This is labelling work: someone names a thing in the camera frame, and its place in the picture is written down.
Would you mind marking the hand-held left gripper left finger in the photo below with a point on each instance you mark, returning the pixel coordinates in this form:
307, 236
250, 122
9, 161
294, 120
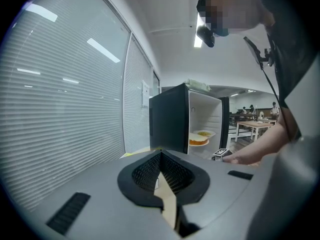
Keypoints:
100, 209

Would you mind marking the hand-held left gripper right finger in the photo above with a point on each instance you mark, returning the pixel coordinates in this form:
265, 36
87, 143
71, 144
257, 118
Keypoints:
220, 196

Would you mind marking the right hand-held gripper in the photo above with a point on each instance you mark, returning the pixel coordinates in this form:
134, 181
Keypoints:
221, 152

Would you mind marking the bread slice food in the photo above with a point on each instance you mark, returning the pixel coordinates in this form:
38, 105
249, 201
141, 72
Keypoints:
197, 139

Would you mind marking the black mini fridge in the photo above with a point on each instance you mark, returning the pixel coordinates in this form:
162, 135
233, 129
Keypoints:
170, 119

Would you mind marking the person's right forearm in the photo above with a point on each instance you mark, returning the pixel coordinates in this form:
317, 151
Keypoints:
265, 146

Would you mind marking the wooden table with white legs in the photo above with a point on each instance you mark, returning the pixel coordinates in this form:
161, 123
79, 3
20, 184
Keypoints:
255, 124

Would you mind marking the white and yellow booklet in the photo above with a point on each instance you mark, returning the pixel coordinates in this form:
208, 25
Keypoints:
131, 154

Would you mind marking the green wet wipes pack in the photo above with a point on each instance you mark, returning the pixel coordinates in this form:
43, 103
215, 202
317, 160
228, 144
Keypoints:
198, 85

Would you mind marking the white paper notice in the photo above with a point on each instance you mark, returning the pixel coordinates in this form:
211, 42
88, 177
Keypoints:
145, 94

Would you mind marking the black chest-mounted device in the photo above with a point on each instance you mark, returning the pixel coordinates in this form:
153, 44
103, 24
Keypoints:
255, 51

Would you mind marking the ceiling light strip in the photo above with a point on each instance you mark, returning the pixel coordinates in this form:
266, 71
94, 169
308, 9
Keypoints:
198, 21

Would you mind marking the person's black clothing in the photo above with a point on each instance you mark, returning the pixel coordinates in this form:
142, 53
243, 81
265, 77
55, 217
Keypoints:
292, 34

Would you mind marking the person's head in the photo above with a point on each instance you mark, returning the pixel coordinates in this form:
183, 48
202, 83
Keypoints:
237, 6

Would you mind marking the black head-mounted camera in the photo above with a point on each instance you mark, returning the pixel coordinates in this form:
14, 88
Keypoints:
206, 36

